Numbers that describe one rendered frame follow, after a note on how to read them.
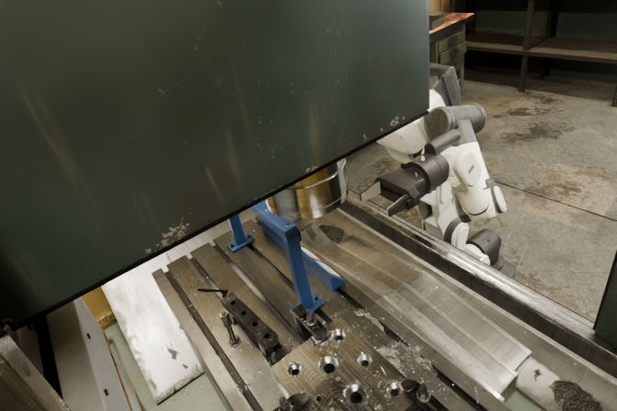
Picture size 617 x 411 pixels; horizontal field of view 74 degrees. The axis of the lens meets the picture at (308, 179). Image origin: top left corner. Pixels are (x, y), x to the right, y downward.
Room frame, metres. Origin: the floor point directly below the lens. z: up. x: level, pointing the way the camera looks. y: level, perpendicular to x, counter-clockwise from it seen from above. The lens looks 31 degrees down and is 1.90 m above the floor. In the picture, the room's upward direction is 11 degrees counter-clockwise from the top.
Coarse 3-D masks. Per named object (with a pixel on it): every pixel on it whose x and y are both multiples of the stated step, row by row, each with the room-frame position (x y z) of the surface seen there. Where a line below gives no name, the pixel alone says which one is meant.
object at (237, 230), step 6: (234, 216) 1.26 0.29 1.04; (234, 222) 1.26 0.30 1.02; (240, 222) 1.27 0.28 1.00; (234, 228) 1.25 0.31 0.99; (240, 228) 1.26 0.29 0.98; (234, 234) 1.25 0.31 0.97; (240, 234) 1.26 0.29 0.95; (246, 234) 1.31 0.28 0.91; (234, 240) 1.27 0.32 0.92; (240, 240) 1.26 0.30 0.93; (246, 240) 1.27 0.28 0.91; (252, 240) 1.27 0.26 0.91; (228, 246) 1.26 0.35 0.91; (234, 246) 1.25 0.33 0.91; (240, 246) 1.24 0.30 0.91
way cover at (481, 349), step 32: (320, 256) 1.30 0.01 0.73; (352, 256) 1.27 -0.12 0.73; (384, 256) 1.24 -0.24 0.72; (384, 288) 1.04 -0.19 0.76; (416, 288) 1.03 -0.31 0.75; (416, 320) 0.89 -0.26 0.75; (448, 320) 0.87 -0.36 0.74; (480, 320) 0.87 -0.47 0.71; (448, 352) 0.76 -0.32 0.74; (480, 352) 0.76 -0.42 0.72; (512, 352) 0.75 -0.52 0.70; (512, 384) 0.66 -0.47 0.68
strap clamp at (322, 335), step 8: (296, 312) 0.79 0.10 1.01; (304, 312) 0.78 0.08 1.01; (296, 320) 0.79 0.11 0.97; (304, 320) 0.75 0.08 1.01; (312, 320) 0.74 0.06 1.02; (304, 328) 0.78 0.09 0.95; (312, 328) 0.72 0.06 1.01; (320, 328) 0.72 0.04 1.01; (304, 336) 0.77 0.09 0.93; (320, 336) 0.70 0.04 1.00
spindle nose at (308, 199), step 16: (320, 176) 0.57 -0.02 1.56; (336, 176) 0.59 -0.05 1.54; (288, 192) 0.57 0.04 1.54; (304, 192) 0.56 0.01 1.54; (320, 192) 0.57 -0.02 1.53; (336, 192) 0.58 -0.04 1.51; (272, 208) 0.60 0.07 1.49; (288, 208) 0.57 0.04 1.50; (304, 208) 0.57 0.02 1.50; (320, 208) 0.57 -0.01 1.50
